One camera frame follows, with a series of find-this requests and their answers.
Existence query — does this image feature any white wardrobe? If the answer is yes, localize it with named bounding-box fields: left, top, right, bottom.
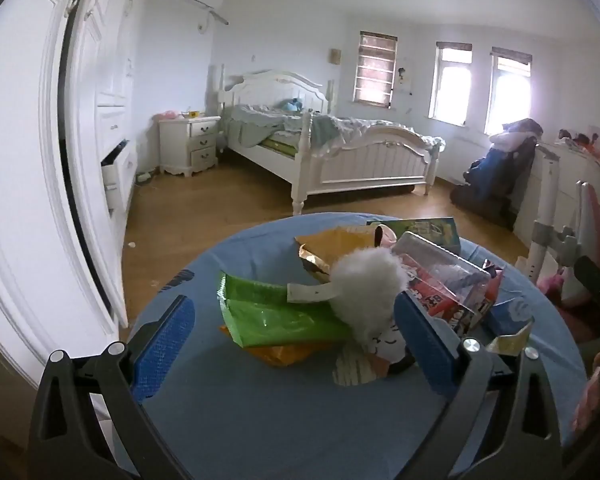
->
left=0, top=0, right=141, bottom=391

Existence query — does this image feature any pink seat cushion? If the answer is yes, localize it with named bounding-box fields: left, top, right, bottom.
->
left=537, top=270, right=581, bottom=311

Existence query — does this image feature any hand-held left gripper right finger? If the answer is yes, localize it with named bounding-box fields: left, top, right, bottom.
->
left=394, top=290, right=563, bottom=480

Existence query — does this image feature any green wrapper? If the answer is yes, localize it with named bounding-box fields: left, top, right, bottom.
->
left=217, top=272, right=353, bottom=348

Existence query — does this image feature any white nightstand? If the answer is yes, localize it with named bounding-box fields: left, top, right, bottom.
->
left=158, top=115, right=222, bottom=178

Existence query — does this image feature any cartoon face paper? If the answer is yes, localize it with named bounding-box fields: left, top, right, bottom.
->
left=332, top=325, right=421, bottom=388

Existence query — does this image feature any clear plastic box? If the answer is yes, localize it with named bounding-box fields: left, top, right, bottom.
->
left=392, top=231, right=493, bottom=311

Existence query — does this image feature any rumpled pale bedding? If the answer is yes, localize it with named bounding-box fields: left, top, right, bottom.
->
left=227, top=102, right=443, bottom=156

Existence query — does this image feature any window with brown blind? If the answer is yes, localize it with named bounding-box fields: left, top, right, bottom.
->
left=352, top=30, right=398, bottom=108

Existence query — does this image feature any grey pink study chair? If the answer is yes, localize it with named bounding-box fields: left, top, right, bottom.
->
left=515, top=147, right=600, bottom=311

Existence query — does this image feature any orange wrapper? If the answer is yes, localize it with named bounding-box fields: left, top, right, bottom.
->
left=220, top=322, right=348, bottom=368

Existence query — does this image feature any gold wrapper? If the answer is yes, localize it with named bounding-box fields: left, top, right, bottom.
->
left=294, top=225, right=398, bottom=286

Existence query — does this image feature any green book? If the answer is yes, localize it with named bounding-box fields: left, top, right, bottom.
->
left=366, top=216, right=462, bottom=256

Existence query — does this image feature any narrow bright window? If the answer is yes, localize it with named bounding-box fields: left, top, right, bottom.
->
left=428, top=41, right=473, bottom=126

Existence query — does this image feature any white dresser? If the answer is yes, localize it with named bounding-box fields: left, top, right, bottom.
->
left=512, top=140, right=600, bottom=261

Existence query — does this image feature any gold foil piece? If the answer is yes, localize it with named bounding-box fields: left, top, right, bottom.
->
left=485, top=321, right=533, bottom=356

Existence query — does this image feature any white wooden bed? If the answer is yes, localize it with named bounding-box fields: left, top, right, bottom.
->
left=219, top=62, right=446, bottom=216

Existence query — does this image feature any white paper strip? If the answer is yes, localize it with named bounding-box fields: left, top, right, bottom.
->
left=286, top=282, right=341, bottom=306

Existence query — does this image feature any white fluffy ball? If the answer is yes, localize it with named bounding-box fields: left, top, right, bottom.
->
left=330, top=249, right=411, bottom=346

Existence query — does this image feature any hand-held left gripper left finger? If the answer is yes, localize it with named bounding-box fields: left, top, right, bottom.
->
left=27, top=294, right=201, bottom=480

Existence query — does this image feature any wide bright window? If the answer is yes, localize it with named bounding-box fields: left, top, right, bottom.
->
left=484, top=46, right=533, bottom=136

